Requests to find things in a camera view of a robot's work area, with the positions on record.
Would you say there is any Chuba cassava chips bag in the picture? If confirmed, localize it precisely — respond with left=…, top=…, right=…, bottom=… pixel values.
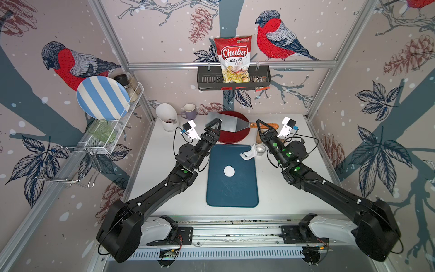
left=214, top=36, right=252, bottom=83

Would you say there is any round cut dough wrapper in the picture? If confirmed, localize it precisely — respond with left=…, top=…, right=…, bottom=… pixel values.
left=224, top=165, right=235, bottom=177

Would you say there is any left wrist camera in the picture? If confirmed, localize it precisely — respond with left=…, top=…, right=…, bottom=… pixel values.
left=182, top=120, right=201, bottom=140

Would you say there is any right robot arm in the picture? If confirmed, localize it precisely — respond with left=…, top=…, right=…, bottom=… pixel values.
left=256, top=120, right=401, bottom=262

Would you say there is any black wire wall basket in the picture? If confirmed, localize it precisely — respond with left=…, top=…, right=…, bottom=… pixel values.
left=197, top=66, right=271, bottom=91

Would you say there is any spice jar dark lid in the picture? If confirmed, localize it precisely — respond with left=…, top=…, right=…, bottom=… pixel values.
left=113, top=74, right=130, bottom=89

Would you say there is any white cutlery holder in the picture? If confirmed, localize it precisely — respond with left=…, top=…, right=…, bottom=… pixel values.
left=156, top=103, right=179, bottom=132

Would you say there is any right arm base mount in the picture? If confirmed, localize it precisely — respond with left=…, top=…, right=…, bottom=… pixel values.
left=279, top=213, right=329, bottom=244

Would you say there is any spice jar silver lid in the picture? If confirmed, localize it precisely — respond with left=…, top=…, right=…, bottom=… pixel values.
left=126, top=73, right=141, bottom=102

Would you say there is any white dough piece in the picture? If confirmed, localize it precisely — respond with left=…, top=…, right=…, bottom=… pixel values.
left=240, top=144, right=258, bottom=160

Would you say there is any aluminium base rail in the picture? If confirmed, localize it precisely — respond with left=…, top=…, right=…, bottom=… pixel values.
left=99, top=215, right=356, bottom=267

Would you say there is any wooden dough roller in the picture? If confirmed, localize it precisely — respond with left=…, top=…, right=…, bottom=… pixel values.
left=256, top=133, right=285, bottom=143

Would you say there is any purple mug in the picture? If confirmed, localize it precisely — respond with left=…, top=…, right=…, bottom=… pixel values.
left=180, top=103, right=197, bottom=120

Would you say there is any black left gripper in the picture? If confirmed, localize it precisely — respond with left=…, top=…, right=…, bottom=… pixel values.
left=191, top=121, right=220, bottom=171

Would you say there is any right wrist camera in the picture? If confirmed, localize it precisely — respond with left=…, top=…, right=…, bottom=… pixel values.
left=278, top=117, right=299, bottom=138

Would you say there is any metal spatula wooden handle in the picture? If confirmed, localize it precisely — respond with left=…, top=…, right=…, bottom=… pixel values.
left=207, top=112, right=258, bottom=133

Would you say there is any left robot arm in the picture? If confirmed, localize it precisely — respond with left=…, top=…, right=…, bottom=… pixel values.
left=96, top=118, right=222, bottom=264

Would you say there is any blue striped plate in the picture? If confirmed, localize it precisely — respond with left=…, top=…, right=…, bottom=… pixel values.
left=77, top=76, right=130, bottom=121

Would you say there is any red round tray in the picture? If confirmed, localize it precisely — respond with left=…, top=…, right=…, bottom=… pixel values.
left=219, top=111, right=250, bottom=144

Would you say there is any clear wire wall shelf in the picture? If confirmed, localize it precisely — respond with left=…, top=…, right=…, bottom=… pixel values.
left=68, top=76, right=144, bottom=155

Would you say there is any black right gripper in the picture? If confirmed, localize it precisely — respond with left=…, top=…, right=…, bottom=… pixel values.
left=258, top=121, right=290, bottom=170

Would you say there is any teal cutting board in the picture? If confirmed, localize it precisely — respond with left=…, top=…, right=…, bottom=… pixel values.
left=206, top=145, right=259, bottom=208

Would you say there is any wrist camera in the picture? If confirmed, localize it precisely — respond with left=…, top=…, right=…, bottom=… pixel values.
left=278, top=117, right=299, bottom=138
left=182, top=120, right=201, bottom=140

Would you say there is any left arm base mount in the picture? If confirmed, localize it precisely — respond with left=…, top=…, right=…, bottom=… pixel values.
left=140, top=215, right=193, bottom=246

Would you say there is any green glass cup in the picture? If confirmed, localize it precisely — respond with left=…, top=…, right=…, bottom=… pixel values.
left=87, top=120, right=116, bottom=143

